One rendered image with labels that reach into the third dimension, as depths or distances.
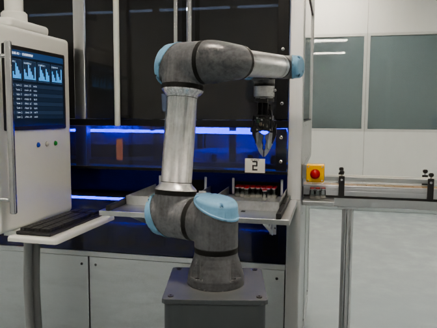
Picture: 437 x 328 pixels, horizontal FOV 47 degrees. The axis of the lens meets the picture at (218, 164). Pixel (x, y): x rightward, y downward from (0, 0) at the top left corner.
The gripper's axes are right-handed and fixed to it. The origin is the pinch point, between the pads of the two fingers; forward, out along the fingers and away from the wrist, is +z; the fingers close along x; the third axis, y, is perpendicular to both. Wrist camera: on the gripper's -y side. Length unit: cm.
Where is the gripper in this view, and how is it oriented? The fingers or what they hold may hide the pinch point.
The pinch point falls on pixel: (264, 153)
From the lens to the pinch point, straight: 187.1
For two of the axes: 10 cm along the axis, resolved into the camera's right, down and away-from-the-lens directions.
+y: -2.2, 0.9, -9.7
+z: -0.1, 10.0, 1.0
